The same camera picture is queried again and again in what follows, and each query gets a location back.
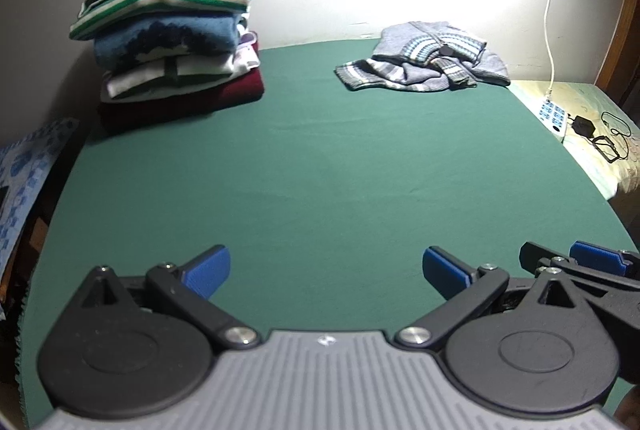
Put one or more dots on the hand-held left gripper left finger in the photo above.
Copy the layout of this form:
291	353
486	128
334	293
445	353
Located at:
210	267

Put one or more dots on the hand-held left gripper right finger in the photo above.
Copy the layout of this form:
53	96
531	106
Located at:
442	267

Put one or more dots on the wooden bed frame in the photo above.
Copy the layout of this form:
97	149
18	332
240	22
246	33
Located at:
625	50

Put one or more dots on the pale lilac garment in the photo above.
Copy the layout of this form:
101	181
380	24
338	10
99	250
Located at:
246	55

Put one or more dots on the black charger adapter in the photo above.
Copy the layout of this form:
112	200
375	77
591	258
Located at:
582	126

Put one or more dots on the white and dark green garment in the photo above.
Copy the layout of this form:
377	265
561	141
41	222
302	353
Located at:
145	78

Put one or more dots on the mattress with pale printed sheet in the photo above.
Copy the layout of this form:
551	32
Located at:
600	175

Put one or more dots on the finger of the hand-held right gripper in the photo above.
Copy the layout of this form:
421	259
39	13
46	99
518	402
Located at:
597	256
532	252

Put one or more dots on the blue white patterned towel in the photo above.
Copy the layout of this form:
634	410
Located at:
30	170

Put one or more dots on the grey striped knit sweater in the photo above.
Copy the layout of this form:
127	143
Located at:
425	60

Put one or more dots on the white power strip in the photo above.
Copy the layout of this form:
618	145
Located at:
552	113

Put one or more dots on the green table cloth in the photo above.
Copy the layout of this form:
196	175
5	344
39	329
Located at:
320	185

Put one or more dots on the maroon knit sweater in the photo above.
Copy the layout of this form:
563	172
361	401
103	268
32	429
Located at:
200	100

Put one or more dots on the blue patterned knit sweater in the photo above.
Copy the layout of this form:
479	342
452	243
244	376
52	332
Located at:
200	35

